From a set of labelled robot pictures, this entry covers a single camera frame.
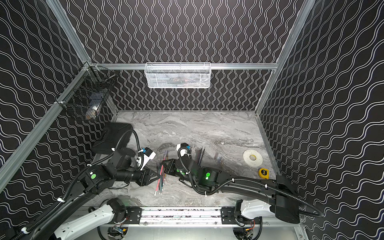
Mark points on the yellow tape measure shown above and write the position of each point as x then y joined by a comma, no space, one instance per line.
264,174

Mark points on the black wire basket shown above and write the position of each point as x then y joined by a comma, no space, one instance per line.
87,99

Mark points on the black pencil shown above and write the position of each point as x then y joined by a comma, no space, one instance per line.
201,156

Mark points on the aluminium corner post right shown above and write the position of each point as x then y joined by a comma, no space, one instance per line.
297,27

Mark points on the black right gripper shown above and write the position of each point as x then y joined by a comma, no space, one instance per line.
170,169

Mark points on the white tape roll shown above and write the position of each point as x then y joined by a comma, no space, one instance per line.
253,158

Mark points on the aluminium left side rail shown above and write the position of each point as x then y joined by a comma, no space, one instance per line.
18,157

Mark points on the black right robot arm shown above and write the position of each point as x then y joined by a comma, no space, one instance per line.
279,194

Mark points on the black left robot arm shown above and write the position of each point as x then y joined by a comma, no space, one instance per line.
121,165

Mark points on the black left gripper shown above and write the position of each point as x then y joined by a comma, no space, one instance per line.
144,176

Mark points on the aluminium back rail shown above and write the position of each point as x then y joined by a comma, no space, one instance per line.
184,66

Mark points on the aluminium corner post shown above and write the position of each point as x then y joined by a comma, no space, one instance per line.
65,23
297,27

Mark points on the black plastic case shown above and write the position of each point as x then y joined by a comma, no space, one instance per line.
111,134

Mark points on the aluminium corner post left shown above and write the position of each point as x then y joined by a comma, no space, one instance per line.
65,23

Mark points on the white wire basket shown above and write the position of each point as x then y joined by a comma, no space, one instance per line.
175,78

